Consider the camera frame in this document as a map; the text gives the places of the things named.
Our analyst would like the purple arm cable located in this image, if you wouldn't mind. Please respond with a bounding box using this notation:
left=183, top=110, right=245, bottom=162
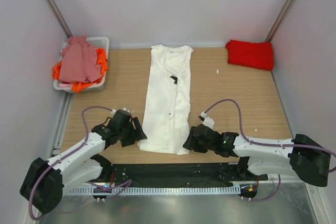
left=28, top=106, right=132, bottom=221
left=201, top=99, right=336, bottom=203

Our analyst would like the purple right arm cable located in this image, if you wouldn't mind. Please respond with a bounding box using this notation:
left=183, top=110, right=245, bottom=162
left=201, top=99, right=336, bottom=203

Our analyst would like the orange t-shirt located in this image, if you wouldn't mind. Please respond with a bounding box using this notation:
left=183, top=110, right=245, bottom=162
left=52, top=48, right=109, bottom=93

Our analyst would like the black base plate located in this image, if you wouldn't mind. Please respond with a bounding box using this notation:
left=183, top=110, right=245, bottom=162
left=91, top=163, right=268, bottom=188

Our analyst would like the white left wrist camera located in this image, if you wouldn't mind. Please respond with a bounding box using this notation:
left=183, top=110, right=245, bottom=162
left=110, top=107, right=131, bottom=115

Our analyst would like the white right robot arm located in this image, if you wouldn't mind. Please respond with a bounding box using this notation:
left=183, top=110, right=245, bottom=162
left=183, top=124, right=331, bottom=187

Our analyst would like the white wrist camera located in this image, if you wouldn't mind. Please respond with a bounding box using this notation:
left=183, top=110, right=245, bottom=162
left=198, top=112, right=215, bottom=129
left=110, top=107, right=131, bottom=115

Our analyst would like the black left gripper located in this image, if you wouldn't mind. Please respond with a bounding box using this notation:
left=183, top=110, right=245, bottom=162
left=118, top=117, right=146, bottom=147

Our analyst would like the white slotted cable duct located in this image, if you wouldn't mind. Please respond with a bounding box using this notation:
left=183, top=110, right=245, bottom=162
left=43, top=185, right=241, bottom=196

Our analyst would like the white printed t-shirt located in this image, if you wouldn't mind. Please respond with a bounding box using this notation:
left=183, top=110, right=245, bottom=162
left=138, top=45, right=193, bottom=155

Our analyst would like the aluminium frame rail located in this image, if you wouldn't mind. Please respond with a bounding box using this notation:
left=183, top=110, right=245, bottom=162
left=31, top=163, right=320, bottom=186

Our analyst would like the folded red t-shirt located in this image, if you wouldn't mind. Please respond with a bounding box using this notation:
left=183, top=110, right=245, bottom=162
left=225, top=40, right=274, bottom=71

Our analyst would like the pink t-shirt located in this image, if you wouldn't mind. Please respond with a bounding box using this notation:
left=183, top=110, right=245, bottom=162
left=59, top=36, right=102, bottom=83

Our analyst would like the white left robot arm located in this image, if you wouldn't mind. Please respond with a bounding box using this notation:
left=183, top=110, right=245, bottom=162
left=19, top=109, right=147, bottom=219

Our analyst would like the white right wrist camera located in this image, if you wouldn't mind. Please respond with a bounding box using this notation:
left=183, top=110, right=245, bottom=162
left=198, top=112, right=215, bottom=129

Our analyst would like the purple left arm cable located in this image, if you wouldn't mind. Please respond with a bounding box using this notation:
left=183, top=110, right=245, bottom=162
left=28, top=106, right=132, bottom=221

